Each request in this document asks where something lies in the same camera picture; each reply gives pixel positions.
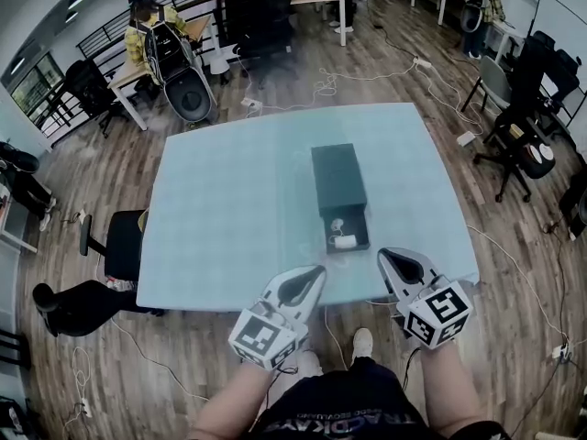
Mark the person's right white shoe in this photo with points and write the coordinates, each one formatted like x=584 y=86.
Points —
x=363 y=343

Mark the person's dark trousers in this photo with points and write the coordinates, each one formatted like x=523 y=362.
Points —
x=367 y=369

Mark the person's black printed shirt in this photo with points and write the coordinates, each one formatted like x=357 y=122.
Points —
x=339 y=410

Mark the person's white shoe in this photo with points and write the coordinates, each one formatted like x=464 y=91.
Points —
x=312 y=364
x=363 y=343

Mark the black office chair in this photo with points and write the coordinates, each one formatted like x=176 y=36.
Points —
x=87 y=90
x=550 y=71
x=270 y=21
x=518 y=145
x=126 y=245

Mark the person's left white shoe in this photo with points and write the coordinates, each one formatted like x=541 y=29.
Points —
x=312 y=364

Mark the round white disc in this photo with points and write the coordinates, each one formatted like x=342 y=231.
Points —
x=546 y=152

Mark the grey chair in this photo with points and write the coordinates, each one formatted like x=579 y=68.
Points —
x=495 y=80

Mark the light blue tablecloth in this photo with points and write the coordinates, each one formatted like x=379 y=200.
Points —
x=220 y=223

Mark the white power strip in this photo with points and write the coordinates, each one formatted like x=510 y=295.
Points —
x=80 y=215
x=85 y=406
x=423 y=62
x=252 y=103
x=561 y=351

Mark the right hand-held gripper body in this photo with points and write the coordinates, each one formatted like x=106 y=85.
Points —
x=438 y=314

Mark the small beige plastic piece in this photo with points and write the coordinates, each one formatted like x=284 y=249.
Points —
x=516 y=130

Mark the dark window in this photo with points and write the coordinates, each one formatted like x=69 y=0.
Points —
x=36 y=90

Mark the person's right forearm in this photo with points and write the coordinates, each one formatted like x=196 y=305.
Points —
x=447 y=392

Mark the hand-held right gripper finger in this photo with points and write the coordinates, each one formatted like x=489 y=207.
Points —
x=390 y=278
x=426 y=264

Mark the white backpack shell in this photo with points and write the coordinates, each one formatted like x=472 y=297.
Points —
x=470 y=18

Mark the white power adapter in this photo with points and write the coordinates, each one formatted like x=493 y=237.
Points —
x=465 y=138

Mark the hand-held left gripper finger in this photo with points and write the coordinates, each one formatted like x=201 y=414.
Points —
x=275 y=289
x=314 y=300

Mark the whiteboard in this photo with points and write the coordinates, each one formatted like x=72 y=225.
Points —
x=564 y=21

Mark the clear plastic bottle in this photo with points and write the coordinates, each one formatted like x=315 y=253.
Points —
x=123 y=285

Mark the black metal railing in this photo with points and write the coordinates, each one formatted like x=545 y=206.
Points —
x=98 y=35

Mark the dark grey drawer box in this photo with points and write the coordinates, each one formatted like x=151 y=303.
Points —
x=337 y=177

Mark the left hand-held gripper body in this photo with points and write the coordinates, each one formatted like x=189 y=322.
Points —
x=259 y=335

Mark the person's left forearm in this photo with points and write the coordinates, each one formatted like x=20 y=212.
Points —
x=229 y=406

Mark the grey backpack shell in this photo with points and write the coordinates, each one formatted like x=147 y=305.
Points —
x=188 y=94

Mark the small white object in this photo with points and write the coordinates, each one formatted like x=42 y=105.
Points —
x=346 y=242

